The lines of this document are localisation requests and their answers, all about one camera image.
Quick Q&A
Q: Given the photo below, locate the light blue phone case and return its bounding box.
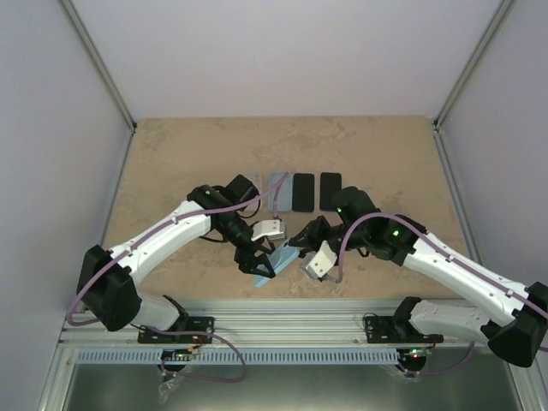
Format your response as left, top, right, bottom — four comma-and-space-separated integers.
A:
267, 171, 293, 212

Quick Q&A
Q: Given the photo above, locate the black smartphone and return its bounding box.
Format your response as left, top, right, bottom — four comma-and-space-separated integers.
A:
319, 172, 342, 211
292, 173, 315, 213

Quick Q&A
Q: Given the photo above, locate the beige phone case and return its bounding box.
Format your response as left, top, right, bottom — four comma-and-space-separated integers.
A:
244, 171, 263, 194

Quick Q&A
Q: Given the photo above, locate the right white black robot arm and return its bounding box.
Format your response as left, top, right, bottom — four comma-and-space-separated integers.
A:
289, 187, 547, 367

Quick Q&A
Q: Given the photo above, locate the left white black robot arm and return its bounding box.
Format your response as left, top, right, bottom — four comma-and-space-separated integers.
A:
75, 175, 284, 342

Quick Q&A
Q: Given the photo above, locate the left circuit board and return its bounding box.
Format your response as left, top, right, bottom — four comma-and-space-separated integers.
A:
160, 346, 200, 362

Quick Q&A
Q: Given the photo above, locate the circuit board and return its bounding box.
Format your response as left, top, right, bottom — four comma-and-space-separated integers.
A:
160, 346, 200, 362
402, 346, 433, 361

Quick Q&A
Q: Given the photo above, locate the clear plastic bag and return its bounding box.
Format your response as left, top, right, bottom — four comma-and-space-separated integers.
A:
158, 376, 182, 404

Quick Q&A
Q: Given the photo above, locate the right circuit board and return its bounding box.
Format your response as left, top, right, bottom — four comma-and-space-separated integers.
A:
402, 346, 433, 361

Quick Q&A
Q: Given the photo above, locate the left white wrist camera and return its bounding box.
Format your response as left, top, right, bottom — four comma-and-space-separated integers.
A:
251, 218, 286, 241

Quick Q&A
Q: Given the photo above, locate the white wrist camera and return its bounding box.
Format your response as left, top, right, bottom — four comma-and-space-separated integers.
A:
300, 241, 337, 283
251, 218, 286, 241

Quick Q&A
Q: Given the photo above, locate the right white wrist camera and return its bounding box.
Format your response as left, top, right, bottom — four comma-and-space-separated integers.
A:
300, 241, 337, 283

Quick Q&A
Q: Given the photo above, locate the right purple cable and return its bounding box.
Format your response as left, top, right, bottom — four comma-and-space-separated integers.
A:
336, 211, 548, 378

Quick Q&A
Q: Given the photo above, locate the aluminium rail frame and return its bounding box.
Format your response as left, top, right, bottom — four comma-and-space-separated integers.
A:
57, 116, 547, 410

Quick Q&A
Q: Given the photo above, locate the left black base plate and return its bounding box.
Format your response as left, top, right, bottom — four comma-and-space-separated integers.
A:
137, 316, 215, 345

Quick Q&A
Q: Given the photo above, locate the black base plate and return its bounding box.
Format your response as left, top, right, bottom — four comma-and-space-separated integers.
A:
137, 316, 215, 345
362, 308, 444, 344

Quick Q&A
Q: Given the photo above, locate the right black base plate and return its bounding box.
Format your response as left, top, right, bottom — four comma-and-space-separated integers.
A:
362, 308, 444, 344

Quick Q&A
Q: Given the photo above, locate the blue slotted cable duct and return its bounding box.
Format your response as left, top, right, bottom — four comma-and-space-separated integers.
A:
75, 348, 400, 366

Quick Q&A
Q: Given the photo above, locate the left aluminium corner post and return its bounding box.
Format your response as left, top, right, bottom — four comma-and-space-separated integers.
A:
57, 0, 136, 134

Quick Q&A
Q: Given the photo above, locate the aluminium corner post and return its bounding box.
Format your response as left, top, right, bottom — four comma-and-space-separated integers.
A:
432, 0, 517, 132
57, 0, 136, 134

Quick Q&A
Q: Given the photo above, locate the right aluminium corner post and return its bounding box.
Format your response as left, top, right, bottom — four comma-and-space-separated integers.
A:
432, 0, 517, 132

